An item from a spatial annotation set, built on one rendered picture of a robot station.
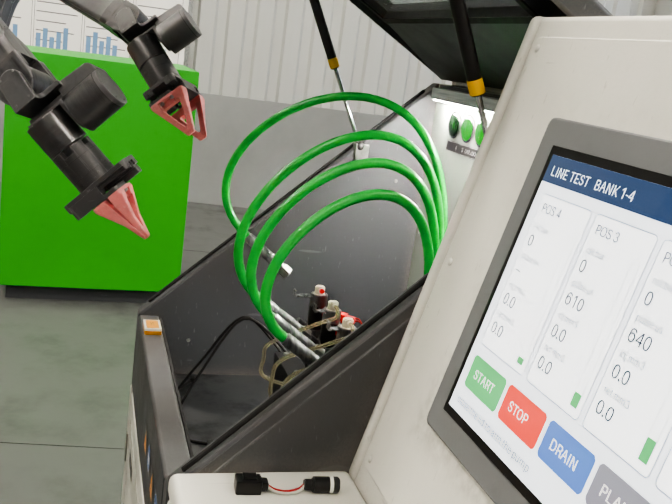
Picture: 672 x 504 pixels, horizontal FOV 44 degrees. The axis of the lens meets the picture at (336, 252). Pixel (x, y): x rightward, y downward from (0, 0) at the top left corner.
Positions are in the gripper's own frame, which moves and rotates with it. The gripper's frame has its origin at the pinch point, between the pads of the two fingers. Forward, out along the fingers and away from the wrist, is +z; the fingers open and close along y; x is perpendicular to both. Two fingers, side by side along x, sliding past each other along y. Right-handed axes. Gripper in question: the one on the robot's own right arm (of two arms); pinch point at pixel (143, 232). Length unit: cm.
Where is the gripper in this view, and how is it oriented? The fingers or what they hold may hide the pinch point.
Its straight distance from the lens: 117.1
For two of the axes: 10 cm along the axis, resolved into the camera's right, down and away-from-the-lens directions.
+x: -0.3, -2.3, 9.7
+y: 7.9, -6.1, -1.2
